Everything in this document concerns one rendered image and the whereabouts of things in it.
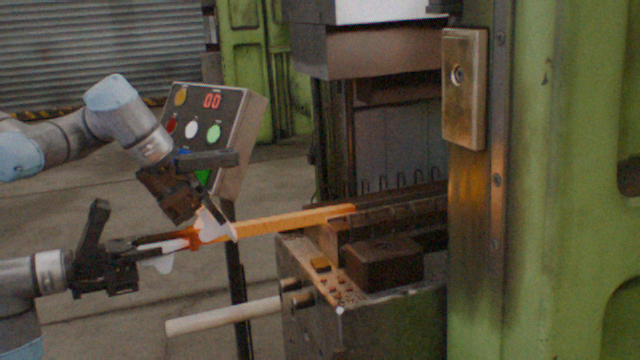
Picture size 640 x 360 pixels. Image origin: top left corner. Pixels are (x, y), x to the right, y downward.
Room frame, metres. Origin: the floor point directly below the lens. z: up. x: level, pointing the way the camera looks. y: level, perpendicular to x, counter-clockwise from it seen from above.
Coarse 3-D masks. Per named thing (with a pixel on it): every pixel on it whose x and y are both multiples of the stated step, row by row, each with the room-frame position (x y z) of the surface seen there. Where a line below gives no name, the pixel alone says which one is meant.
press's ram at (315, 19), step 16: (288, 0) 1.23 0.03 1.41; (304, 0) 1.14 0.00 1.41; (320, 0) 1.06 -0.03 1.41; (336, 0) 1.00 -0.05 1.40; (352, 0) 1.01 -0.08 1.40; (368, 0) 1.02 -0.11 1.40; (384, 0) 1.03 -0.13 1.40; (400, 0) 1.04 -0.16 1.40; (416, 0) 1.05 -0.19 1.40; (288, 16) 1.23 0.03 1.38; (304, 16) 1.14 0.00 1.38; (320, 16) 1.07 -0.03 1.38; (336, 16) 1.00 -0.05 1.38; (352, 16) 1.01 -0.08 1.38; (368, 16) 1.02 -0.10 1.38; (384, 16) 1.03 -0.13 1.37; (400, 16) 1.04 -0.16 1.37; (416, 16) 1.05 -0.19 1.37; (432, 16) 1.06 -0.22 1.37
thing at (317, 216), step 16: (320, 208) 1.13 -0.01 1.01; (336, 208) 1.12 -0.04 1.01; (352, 208) 1.12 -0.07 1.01; (240, 224) 1.06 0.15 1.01; (256, 224) 1.06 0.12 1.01; (272, 224) 1.07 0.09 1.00; (288, 224) 1.08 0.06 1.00; (304, 224) 1.09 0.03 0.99; (144, 240) 1.00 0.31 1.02; (160, 240) 1.00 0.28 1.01; (192, 240) 1.01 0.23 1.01; (224, 240) 1.04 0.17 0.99
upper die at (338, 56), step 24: (360, 24) 1.07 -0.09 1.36; (384, 24) 1.08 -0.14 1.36; (408, 24) 1.10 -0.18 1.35; (432, 24) 1.11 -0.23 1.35; (312, 48) 1.11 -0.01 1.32; (336, 48) 1.05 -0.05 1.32; (360, 48) 1.07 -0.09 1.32; (384, 48) 1.08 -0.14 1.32; (408, 48) 1.10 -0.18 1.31; (432, 48) 1.11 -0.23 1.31; (312, 72) 1.12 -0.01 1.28; (336, 72) 1.05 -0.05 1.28; (360, 72) 1.07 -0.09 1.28; (384, 72) 1.08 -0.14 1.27; (408, 72) 1.10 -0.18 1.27
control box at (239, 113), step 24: (168, 96) 1.73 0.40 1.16; (192, 96) 1.65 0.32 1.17; (240, 96) 1.51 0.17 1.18; (168, 120) 1.68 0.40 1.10; (192, 120) 1.60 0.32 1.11; (216, 120) 1.53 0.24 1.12; (240, 120) 1.49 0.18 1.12; (192, 144) 1.56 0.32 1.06; (216, 144) 1.49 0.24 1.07; (240, 144) 1.48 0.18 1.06; (216, 168) 1.45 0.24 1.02; (240, 168) 1.48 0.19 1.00; (216, 192) 1.42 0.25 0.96
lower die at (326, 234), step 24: (384, 192) 1.29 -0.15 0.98; (408, 192) 1.25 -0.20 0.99; (336, 216) 1.10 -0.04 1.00; (360, 216) 1.11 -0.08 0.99; (384, 216) 1.10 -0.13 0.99; (408, 216) 1.10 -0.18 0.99; (432, 216) 1.11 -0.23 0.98; (312, 240) 1.18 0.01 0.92; (336, 240) 1.05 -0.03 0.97; (360, 240) 1.06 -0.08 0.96; (432, 240) 1.11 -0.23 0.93; (336, 264) 1.05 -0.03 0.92
